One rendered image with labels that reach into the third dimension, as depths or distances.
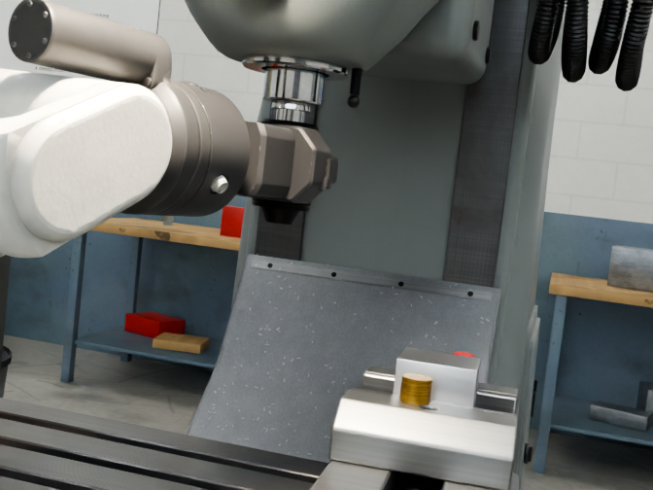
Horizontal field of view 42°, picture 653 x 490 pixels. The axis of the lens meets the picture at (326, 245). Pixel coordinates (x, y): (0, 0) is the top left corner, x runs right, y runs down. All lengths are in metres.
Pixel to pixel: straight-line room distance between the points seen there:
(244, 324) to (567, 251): 3.88
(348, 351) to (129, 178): 0.59
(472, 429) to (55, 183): 0.33
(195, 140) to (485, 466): 0.28
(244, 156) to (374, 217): 0.50
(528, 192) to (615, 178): 3.82
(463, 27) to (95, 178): 0.42
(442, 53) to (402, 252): 0.33
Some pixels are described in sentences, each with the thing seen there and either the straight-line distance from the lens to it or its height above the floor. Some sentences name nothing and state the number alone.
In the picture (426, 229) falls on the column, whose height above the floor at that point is 1.18.
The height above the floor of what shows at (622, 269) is 0.97.
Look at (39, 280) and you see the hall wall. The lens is 5.85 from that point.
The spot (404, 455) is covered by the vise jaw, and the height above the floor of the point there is 1.04.
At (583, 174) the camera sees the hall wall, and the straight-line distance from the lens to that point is 4.86.
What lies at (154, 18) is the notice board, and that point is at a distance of 5.55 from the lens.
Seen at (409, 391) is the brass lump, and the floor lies 1.08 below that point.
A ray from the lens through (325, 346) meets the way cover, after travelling 1.02.
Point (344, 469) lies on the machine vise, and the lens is 0.60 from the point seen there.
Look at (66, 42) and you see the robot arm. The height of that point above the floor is 1.28.
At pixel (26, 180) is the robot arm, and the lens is 0.43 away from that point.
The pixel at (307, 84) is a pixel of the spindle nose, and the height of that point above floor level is 1.29.
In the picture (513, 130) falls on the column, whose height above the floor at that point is 1.30.
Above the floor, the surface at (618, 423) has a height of 0.24.
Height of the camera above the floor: 1.22
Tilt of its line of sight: 4 degrees down
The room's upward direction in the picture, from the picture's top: 6 degrees clockwise
